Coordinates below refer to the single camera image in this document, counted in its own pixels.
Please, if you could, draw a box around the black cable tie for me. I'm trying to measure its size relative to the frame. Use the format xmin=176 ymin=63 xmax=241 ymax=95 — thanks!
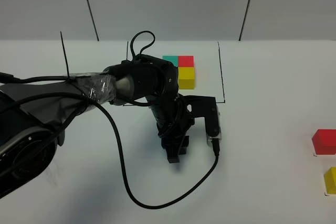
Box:
xmin=60 ymin=31 xmax=71 ymax=82

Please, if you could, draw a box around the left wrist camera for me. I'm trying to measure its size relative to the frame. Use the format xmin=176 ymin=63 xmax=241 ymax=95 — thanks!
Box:
xmin=183 ymin=95 xmax=222 ymax=147

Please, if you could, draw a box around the yellow template block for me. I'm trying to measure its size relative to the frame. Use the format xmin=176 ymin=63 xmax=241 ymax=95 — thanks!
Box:
xmin=178 ymin=67 xmax=195 ymax=90

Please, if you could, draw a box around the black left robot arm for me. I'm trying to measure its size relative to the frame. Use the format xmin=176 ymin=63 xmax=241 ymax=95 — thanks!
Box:
xmin=1 ymin=54 xmax=194 ymax=197

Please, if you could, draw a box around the black left camera cable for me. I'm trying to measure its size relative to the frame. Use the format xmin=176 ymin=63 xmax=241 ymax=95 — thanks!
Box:
xmin=86 ymin=98 xmax=221 ymax=209

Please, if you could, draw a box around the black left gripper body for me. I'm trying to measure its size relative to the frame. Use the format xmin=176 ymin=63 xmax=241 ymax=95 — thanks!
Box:
xmin=150 ymin=93 xmax=195 ymax=147

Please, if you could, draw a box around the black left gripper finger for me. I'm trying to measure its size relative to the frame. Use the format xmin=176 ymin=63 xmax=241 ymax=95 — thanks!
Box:
xmin=162 ymin=135 xmax=189 ymax=163

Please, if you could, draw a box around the red template block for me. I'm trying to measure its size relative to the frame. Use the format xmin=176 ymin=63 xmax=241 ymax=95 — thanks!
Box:
xmin=178 ymin=56 xmax=194 ymax=68

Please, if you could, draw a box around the green template block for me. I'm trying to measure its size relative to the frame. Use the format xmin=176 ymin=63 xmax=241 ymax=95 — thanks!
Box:
xmin=162 ymin=56 xmax=179 ymax=67

